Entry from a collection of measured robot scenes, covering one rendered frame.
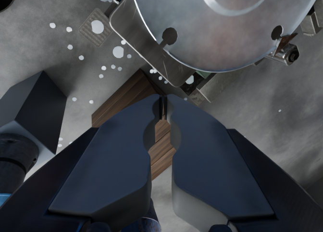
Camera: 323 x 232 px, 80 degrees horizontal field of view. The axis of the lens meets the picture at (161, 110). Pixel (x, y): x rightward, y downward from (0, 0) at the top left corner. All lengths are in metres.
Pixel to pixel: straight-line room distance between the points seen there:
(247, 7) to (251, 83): 1.26
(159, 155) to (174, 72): 0.75
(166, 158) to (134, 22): 0.85
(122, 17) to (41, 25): 0.83
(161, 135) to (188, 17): 0.71
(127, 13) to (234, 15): 0.15
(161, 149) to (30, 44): 0.77
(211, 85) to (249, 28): 0.22
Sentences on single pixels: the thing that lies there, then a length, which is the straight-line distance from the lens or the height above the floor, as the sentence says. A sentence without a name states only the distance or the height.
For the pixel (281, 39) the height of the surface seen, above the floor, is 0.79.
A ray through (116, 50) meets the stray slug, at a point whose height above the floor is 0.65.
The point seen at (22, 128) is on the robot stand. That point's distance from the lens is 0.74.
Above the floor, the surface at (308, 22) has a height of 0.73.
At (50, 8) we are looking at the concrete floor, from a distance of 1.05.
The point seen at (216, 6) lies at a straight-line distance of 0.29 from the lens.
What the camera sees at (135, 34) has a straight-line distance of 0.26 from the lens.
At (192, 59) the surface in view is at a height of 0.78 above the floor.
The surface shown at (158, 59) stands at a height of 0.78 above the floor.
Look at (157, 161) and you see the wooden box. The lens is 1.03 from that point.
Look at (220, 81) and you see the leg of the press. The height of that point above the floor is 0.64.
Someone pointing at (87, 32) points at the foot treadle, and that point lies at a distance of 0.89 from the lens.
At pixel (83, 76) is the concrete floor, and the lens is 1.11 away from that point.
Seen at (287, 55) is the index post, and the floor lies 0.79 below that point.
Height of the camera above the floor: 1.04
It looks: 54 degrees down
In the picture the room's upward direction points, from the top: 149 degrees clockwise
